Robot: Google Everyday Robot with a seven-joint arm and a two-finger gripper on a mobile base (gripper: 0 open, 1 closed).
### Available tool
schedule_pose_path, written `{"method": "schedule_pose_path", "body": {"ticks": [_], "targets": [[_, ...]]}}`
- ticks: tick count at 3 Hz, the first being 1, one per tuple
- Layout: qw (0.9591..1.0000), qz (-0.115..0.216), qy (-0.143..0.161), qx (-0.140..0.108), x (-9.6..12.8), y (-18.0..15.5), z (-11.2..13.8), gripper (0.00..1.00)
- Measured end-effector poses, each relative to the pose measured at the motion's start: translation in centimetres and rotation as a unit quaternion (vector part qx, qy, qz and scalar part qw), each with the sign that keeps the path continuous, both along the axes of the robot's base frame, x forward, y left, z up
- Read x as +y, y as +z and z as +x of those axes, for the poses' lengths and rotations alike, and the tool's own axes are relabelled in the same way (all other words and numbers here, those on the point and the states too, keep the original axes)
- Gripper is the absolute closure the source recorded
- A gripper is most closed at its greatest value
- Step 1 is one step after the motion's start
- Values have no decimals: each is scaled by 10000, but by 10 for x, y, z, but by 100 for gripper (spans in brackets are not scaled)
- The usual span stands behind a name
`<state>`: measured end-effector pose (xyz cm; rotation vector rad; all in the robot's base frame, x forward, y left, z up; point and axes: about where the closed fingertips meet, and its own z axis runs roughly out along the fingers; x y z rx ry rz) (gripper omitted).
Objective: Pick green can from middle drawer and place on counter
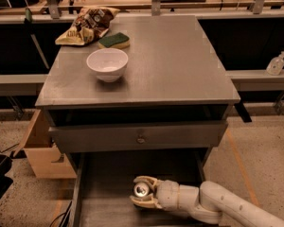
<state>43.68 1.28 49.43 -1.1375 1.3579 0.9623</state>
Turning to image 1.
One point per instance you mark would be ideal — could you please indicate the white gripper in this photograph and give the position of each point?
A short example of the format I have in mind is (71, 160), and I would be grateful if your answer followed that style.
(168, 194)

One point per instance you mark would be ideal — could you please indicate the green soda can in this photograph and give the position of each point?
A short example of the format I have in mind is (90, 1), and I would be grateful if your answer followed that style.
(141, 190)

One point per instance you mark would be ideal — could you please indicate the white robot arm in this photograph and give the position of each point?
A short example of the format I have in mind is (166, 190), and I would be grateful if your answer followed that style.
(206, 203)

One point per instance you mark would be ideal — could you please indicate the open middle drawer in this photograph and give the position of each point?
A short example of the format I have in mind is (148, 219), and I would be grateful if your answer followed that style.
(105, 183)

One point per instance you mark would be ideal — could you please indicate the grey drawer cabinet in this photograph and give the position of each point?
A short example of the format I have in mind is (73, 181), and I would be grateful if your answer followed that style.
(173, 76)

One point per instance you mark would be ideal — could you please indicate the top grey drawer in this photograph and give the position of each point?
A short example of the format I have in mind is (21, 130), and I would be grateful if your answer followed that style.
(99, 138)

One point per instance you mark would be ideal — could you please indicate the wooden box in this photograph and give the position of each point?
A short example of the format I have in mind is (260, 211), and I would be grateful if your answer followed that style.
(43, 155)

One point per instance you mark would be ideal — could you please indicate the white bowl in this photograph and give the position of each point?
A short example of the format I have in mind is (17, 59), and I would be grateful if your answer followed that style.
(107, 64)

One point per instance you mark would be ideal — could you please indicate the green yellow sponge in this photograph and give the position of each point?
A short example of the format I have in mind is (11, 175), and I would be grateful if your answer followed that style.
(118, 40)

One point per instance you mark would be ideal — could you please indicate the clear sanitizer bottle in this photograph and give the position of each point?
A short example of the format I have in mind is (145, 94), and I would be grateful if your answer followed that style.
(276, 65)

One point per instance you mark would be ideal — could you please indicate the brown yellow chip bag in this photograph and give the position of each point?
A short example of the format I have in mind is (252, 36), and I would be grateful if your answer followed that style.
(90, 25)

